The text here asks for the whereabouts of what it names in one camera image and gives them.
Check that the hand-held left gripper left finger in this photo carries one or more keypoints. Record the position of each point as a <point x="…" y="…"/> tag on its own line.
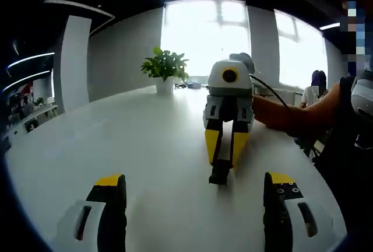
<point x="110" y="205"/>

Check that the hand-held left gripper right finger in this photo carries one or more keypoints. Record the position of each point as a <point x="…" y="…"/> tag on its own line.
<point x="277" y="214"/>

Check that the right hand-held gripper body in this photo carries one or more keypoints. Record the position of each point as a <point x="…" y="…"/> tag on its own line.
<point x="215" y="81"/>

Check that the black plastic buckle pronged part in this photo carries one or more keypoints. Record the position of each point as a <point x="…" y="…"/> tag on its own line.
<point x="223" y="166"/>

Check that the black plastic buckle socket part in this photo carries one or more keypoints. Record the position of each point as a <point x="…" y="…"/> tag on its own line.
<point x="218" y="177"/>

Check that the person's right hand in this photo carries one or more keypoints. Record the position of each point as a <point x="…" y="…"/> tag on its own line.
<point x="269" y="113"/>

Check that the green potted plant white pot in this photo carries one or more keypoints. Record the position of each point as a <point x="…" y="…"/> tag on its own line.
<point x="164" y="85"/>

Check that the row of white office desks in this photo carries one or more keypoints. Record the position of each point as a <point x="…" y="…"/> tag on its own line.
<point x="35" y="116"/>

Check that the grey worn chest device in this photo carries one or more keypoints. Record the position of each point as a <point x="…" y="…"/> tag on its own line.
<point x="362" y="97"/>

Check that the straight ceiling light strip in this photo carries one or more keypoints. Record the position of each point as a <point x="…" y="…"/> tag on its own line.
<point x="26" y="78"/>
<point x="29" y="58"/>

